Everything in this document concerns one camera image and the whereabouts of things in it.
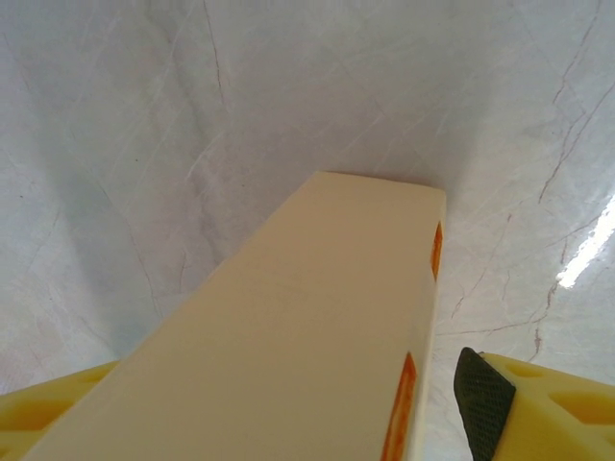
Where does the yellow paper box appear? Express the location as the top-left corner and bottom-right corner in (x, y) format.
(18, 170), (447, 461)

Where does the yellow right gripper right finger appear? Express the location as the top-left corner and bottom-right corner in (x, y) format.
(454, 346), (615, 461)

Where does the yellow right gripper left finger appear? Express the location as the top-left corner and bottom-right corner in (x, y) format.
(0, 359), (121, 461)

